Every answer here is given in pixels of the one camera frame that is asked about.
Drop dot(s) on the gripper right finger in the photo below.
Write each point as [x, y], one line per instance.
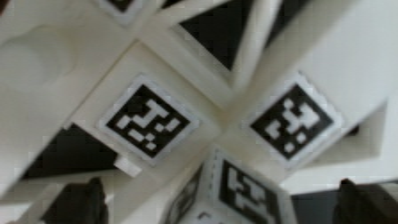
[367, 203]

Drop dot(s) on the white tagged cube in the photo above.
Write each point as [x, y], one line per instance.
[230, 196]

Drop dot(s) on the white chair back frame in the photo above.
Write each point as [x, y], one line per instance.
[292, 108]

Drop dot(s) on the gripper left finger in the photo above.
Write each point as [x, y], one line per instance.
[79, 207]

